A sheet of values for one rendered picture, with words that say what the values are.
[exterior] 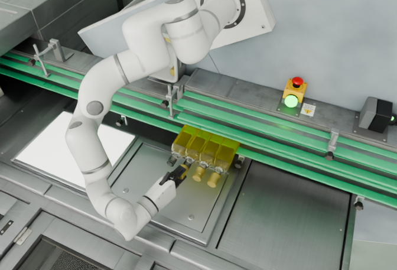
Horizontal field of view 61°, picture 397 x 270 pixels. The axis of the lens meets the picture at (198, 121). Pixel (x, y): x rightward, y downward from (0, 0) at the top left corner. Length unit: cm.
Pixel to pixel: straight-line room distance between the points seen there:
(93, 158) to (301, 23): 77
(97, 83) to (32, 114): 99
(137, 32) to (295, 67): 63
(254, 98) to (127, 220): 63
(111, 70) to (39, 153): 79
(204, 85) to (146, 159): 40
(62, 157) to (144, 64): 77
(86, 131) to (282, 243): 79
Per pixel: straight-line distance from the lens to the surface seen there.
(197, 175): 120
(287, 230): 134
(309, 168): 135
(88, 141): 94
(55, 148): 158
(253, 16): 114
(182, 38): 88
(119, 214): 103
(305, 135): 122
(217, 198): 132
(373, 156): 125
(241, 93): 130
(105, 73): 88
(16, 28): 180
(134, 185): 137
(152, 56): 87
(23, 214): 147
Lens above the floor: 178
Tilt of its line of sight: 39 degrees down
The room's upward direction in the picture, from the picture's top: 149 degrees counter-clockwise
